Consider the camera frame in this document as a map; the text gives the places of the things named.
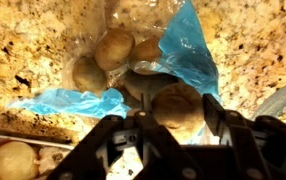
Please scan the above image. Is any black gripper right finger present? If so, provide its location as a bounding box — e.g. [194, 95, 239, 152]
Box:
[202, 94, 286, 180]

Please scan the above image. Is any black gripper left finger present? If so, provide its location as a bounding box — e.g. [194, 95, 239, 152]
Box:
[46, 111, 169, 180]

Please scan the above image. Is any brown potato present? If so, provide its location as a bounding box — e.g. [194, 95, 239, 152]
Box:
[152, 83, 204, 144]
[129, 37, 162, 75]
[94, 29, 135, 71]
[72, 57, 107, 95]

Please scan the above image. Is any blue clear plastic bag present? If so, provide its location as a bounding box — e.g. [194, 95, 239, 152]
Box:
[7, 0, 222, 145]

